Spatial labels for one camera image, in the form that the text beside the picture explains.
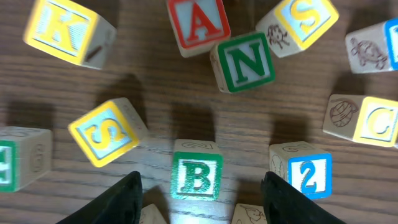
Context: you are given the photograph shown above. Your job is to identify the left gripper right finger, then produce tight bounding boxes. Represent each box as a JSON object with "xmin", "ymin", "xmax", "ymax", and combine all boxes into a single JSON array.
[{"xmin": 261, "ymin": 171, "xmax": 346, "ymax": 224}]

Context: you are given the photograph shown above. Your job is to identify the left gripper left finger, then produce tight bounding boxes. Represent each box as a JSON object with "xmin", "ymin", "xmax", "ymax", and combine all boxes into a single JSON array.
[{"xmin": 57, "ymin": 171, "xmax": 143, "ymax": 224}]

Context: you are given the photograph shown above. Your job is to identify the green B block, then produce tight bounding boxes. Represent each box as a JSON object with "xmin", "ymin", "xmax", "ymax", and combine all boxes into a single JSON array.
[{"xmin": 170, "ymin": 139, "xmax": 223, "ymax": 201}]

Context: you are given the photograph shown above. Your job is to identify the red U block lower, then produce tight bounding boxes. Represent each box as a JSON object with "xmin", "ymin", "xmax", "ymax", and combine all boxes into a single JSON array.
[{"xmin": 139, "ymin": 204, "xmax": 167, "ymax": 224}]

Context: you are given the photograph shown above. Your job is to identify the red E block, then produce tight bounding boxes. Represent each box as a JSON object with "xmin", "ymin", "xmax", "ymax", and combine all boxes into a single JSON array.
[{"xmin": 231, "ymin": 203, "xmax": 267, "ymax": 224}]

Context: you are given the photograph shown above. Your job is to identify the blue 2 block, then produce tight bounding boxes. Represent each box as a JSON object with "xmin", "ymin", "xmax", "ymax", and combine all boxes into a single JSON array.
[{"xmin": 269, "ymin": 141, "xmax": 333, "ymax": 200}]

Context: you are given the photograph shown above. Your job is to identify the yellow S block lower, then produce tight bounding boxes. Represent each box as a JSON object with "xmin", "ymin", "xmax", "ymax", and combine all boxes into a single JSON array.
[{"xmin": 68, "ymin": 98, "xmax": 149, "ymax": 167}]

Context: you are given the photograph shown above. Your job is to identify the yellow s block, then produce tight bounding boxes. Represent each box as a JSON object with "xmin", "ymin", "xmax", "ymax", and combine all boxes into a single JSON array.
[
  {"xmin": 256, "ymin": 0, "xmax": 339, "ymax": 58},
  {"xmin": 68, "ymin": 98, "xmax": 149, "ymax": 167}
]

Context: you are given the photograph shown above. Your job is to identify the green V block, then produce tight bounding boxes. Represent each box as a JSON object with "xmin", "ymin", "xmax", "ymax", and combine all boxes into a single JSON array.
[{"xmin": 1, "ymin": 126, "xmax": 53, "ymax": 192}]

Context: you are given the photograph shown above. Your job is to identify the yellow C block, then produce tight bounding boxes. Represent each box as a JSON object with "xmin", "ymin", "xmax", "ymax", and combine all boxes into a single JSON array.
[{"xmin": 323, "ymin": 94, "xmax": 397, "ymax": 147}]

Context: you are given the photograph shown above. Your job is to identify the green N block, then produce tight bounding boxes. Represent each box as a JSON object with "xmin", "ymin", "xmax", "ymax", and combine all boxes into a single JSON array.
[{"xmin": 210, "ymin": 32, "xmax": 275, "ymax": 94}]

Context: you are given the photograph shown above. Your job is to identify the blue P block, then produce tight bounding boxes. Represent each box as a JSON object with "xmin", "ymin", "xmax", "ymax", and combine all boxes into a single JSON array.
[{"xmin": 345, "ymin": 18, "xmax": 397, "ymax": 73}]

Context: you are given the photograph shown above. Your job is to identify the yellow K block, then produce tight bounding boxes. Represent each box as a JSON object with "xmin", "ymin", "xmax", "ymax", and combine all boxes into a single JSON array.
[{"xmin": 24, "ymin": 0, "xmax": 117, "ymax": 70}]

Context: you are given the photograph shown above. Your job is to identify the yellow S block upper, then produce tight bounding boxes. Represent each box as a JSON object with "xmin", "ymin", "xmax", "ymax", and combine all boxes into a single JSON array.
[{"xmin": 256, "ymin": 0, "xmax": 339, "ymax": 58}]

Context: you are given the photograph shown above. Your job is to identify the red A block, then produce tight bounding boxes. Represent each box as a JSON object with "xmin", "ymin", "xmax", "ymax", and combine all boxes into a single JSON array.
[{"xmin": 166, "ymin": 0, "xmax": 231, "ymax": 58}]

